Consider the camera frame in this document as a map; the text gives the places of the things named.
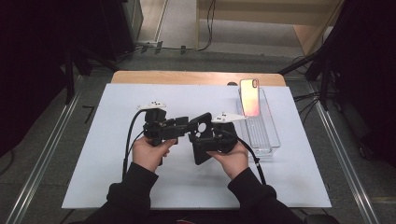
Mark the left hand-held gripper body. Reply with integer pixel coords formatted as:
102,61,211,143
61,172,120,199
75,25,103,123
136,101,172,147

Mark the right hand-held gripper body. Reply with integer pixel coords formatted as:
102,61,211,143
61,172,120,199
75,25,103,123
212,111,248,154

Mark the clear plastic tray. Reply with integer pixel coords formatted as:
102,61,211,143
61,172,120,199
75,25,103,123
236,87,282,158

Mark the iridescent phone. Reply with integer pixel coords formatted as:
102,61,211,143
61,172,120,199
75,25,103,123
239,77,261,118

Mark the person's left hand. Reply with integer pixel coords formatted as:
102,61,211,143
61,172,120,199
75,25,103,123
132,135,177,174

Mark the person's right hand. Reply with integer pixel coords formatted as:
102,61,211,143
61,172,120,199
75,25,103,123
206,141,250,181

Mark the wooden table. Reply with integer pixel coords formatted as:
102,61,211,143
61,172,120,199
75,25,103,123
110,70,287,88

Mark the white table board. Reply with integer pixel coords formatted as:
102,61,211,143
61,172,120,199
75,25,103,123
61,83,332,209

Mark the black stand leg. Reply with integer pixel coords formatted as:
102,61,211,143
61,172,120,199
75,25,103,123
64,43,94,105
278,49,332,110

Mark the dark cabinet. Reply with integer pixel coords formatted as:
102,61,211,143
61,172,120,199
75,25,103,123
102,0,145,61

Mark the light wooden shelf unit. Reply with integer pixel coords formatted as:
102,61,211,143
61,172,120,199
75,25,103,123
195,0,345,57

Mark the black curtain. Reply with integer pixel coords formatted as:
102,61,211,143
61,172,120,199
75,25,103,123
323,0,396,167
0,0,125,157

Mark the thin black cable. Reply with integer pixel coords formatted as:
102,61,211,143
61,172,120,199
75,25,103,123
125,130,146,157

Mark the thick black cable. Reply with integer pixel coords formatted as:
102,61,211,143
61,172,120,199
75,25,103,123
121,109,148,181
236,136,268,187

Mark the black floor cable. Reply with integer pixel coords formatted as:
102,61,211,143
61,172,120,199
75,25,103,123
136,0,218,53

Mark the metal floor rail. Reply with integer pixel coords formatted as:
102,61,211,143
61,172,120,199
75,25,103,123
306,77,381,224
6,74,83,224

